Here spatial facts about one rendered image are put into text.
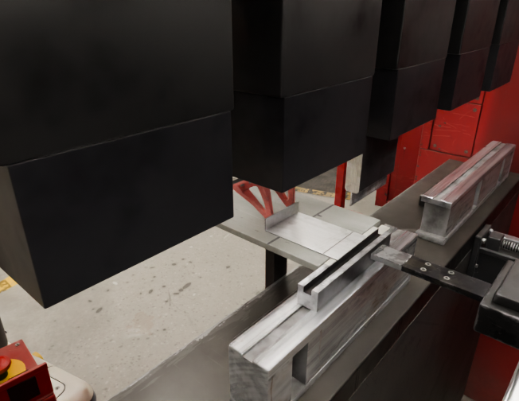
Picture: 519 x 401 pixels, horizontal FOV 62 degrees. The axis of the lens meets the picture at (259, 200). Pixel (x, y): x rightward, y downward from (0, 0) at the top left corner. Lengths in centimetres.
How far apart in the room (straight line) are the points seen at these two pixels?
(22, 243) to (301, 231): 48
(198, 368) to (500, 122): 110
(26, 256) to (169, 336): 177
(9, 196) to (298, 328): 38
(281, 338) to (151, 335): 153
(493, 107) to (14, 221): 131
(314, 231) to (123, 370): 136
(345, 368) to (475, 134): 97
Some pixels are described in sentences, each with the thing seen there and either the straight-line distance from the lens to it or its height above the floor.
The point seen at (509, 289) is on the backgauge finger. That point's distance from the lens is 55.
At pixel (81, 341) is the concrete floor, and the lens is 209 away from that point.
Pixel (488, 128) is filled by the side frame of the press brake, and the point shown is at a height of 99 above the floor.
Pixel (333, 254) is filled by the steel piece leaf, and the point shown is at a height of 100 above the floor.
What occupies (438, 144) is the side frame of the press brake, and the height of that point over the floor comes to 91.
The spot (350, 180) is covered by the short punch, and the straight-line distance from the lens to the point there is 56.
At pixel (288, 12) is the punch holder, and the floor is 131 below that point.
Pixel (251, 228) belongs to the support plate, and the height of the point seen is 100.
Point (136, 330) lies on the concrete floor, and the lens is 207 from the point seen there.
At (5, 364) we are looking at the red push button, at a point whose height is 81.
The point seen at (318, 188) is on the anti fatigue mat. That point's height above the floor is 1.
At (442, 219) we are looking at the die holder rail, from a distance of 94.
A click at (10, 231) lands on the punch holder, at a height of 121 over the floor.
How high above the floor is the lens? 132
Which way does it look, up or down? 25 degrees down
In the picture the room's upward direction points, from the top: straight up
